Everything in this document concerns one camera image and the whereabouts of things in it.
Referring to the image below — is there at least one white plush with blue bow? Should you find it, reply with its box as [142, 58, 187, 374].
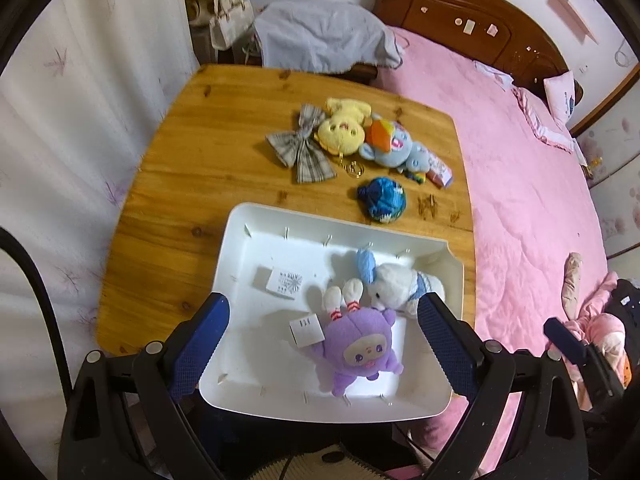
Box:
[356, 249, 446, 318]

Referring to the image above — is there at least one purple plush doll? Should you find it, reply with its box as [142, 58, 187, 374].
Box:
[311, 278, 404, 396]

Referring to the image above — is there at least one blue pony plush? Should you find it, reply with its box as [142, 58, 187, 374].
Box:
[358, 115, 431, 183]

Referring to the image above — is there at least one yellow plush toy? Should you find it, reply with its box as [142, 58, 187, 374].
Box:
[314, 98, 372, 157]

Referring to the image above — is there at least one pink clothing on bed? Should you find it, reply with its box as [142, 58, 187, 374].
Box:
[561, 252, 631, 388]

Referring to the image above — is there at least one white plastic tray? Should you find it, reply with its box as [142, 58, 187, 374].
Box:
[198, 203, 464, 424]

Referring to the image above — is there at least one pink bed blanket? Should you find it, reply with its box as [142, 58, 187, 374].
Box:
[374, 25, 622, 476]

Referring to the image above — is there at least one blue floral pouch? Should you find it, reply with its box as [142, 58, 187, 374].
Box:
[357, 177, 407, 223]

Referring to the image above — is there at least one pink snack packet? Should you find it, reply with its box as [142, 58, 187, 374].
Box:
[426, 153, 454, 188]

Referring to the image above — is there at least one gold keyring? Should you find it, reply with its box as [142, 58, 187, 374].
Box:
[334, 157, 364, 179]

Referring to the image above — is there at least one grey plaid bow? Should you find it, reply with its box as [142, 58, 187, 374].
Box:
[266, 103, 337, 184]

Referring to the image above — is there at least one pink pillow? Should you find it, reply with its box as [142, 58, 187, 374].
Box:
[544, 70, 576, 126]

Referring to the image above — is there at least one brown wooden headboard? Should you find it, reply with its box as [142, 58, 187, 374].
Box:
[373, 0, 568, 99]

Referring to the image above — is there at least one grey cloth cover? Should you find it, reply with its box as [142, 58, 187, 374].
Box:
[254, 1, 402, 74]

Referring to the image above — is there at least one white handbag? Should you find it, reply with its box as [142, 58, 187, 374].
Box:
[209, 0, 254, 51]

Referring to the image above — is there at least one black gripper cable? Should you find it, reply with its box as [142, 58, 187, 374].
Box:
[0, 226, 74, 401]

